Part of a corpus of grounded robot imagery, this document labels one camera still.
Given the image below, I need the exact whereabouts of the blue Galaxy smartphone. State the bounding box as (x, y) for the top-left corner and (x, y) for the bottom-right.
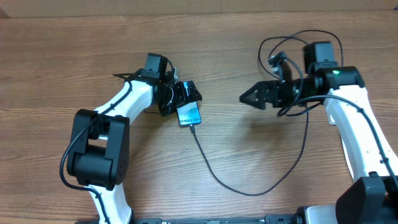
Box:
(177, 82), (201, 127)

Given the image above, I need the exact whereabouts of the black USB charger cable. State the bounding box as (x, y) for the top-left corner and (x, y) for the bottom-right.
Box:
(188, 29), (345, 197)

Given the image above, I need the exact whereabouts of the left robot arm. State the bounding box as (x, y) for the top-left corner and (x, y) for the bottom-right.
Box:
(59, 53), (202, 223)

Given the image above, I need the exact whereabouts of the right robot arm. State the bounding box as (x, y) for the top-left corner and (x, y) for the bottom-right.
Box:
(240, 42), (397, 223)

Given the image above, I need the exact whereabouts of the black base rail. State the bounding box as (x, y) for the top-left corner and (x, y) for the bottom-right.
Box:
(74, 213), (305, 224)

